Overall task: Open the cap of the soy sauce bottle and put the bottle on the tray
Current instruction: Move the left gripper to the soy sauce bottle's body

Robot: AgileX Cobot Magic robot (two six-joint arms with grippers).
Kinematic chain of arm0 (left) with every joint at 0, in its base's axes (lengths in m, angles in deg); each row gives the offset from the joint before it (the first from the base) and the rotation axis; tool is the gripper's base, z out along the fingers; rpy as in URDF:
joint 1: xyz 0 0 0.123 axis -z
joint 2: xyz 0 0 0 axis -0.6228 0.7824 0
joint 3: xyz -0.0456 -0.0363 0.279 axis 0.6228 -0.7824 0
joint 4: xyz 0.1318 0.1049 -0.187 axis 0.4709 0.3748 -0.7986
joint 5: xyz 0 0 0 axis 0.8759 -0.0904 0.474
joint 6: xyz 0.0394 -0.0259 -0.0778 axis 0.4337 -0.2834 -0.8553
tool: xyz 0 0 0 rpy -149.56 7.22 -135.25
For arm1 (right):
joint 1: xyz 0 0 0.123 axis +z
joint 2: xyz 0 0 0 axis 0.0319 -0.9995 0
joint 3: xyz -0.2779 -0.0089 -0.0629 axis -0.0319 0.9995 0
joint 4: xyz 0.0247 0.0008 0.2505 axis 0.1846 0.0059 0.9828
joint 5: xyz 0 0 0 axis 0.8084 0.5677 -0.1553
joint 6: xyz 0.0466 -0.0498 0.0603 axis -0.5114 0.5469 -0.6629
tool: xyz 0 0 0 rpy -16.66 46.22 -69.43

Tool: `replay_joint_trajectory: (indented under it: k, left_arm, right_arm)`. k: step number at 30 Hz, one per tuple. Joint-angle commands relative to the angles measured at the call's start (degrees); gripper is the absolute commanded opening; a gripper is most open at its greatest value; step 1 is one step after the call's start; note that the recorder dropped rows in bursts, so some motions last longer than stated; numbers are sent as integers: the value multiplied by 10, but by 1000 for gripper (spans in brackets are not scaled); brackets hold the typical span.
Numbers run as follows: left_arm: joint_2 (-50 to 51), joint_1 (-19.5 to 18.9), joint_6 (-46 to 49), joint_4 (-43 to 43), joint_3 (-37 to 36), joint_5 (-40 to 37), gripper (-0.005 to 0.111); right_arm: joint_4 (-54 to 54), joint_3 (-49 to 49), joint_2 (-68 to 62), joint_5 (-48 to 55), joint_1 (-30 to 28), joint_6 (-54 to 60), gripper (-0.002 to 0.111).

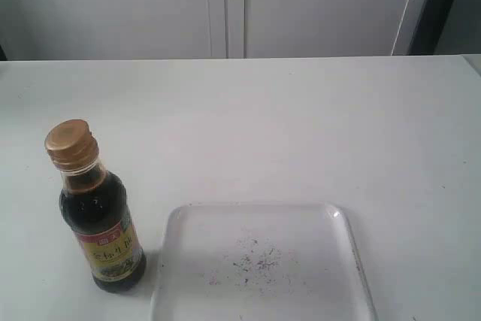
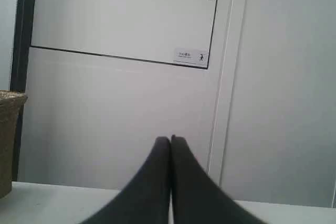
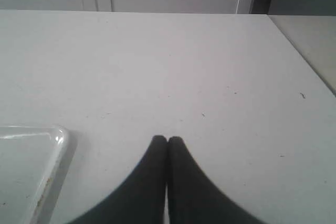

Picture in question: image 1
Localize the dark soy sauce bottle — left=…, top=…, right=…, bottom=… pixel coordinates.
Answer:
left=44, top=119, right=147, bottom=293

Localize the white square plastic tray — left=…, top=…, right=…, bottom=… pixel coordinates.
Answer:
left=150, top=203, right=377, bottom=320

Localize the white cabinet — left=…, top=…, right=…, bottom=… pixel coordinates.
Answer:
left=1, top=0, right=425, bottom=60

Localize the black vertical post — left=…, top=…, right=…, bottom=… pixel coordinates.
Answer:
left=407, top=0, right=454, bottom=56

